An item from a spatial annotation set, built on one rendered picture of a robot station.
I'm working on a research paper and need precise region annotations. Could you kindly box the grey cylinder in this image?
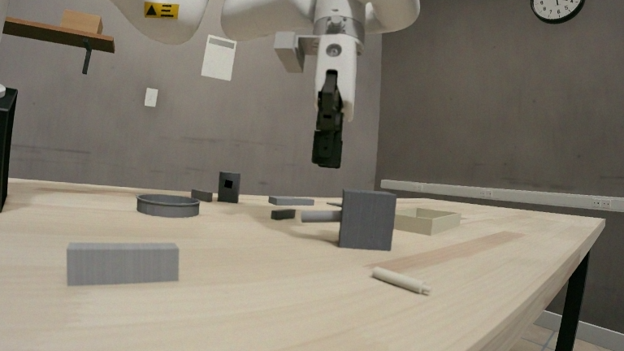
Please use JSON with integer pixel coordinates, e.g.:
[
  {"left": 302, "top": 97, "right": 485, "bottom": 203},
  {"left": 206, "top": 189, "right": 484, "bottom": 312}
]
[{"left": 301, "top": 210, "right": 342, "bottom": 223}]

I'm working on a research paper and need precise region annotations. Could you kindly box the cream cylindrical pin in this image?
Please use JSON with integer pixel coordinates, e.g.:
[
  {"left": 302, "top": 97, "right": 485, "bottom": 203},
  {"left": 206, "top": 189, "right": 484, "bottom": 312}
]
[{"left": 372, "top": 267, "right": 433, "bottom": 294}]

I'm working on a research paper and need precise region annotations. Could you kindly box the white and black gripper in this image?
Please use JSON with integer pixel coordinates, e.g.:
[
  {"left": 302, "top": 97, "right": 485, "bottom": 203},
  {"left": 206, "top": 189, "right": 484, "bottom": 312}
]
[{"left": 311, "top": 33, "right": 364, "bottom": 169}]

